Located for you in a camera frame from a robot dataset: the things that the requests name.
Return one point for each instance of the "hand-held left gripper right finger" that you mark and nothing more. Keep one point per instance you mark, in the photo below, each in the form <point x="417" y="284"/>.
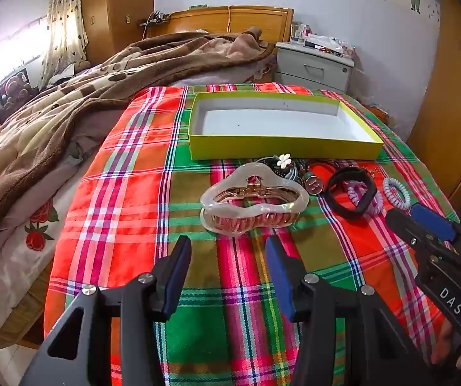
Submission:
<point x="278" y="273"/>

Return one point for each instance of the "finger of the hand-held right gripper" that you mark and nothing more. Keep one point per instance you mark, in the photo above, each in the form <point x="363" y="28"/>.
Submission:
<point x="409" y="231"/>
<point x="433" y="221"/>

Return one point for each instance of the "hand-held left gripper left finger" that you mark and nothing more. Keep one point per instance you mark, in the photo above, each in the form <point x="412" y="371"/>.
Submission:
<point x="178" y="267"/>

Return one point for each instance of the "black wristband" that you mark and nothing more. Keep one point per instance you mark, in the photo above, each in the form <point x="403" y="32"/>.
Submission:
<point x="337" y="203"/>

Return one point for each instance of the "translucent hair claw clip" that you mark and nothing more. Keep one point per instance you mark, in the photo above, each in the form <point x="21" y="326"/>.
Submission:
<point x="222" y="203"/>

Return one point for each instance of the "black and gold brooch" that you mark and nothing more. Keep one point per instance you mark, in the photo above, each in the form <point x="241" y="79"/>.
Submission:
<point x="270" y="163"/>

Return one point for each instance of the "yellow-green cardboard box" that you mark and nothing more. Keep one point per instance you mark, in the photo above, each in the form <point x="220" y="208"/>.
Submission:
<point x="270" y="122"/>

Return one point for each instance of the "person's right hand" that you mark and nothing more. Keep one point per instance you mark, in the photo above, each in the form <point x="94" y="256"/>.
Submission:
<point x="443" y="343"/>

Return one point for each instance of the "plaid cloth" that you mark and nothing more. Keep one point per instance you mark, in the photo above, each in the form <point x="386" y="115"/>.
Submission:
<point x="134" y="193"/>

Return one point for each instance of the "wooden closet door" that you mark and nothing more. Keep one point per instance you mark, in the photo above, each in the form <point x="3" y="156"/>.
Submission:
<point x="452" y="108"/>

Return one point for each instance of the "floral bed sheet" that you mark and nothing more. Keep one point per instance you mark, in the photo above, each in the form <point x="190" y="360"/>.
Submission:
<point x="13" y="257"/>

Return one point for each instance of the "grey nightstand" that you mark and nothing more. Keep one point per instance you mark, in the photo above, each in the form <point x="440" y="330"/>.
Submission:
<point x="315" y="70"/>

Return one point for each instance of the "brown blanket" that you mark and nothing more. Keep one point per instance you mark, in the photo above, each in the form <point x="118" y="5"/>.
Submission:
<point x="93" y="96"/>

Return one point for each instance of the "nightstand clutter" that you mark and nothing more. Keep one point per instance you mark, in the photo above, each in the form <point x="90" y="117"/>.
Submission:
<point x="331" y="44"/>

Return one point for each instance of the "clear glass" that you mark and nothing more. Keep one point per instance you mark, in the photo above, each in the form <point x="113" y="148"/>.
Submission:
<point x="298" y="34"/>

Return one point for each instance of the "teddy bear picture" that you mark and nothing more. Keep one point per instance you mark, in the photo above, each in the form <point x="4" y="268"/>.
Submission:
<point x="13" y="88"/>

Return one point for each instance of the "power strip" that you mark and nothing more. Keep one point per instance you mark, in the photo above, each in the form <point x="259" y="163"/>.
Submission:
<point x="156" y="18"/>

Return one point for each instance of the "wooden headboard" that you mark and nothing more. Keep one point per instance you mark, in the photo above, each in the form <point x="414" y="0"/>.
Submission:
<point x="254" y="22"/>

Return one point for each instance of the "wooden wardrobe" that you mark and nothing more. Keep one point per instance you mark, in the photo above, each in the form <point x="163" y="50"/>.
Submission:
<point x="113" y="12"/>

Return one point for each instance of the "dotted curtain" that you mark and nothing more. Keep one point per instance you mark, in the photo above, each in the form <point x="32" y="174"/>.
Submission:
<point x="65" y="20"/>

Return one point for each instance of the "window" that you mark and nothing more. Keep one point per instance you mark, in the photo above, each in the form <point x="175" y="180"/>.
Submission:
<point x="9" y="52"/>

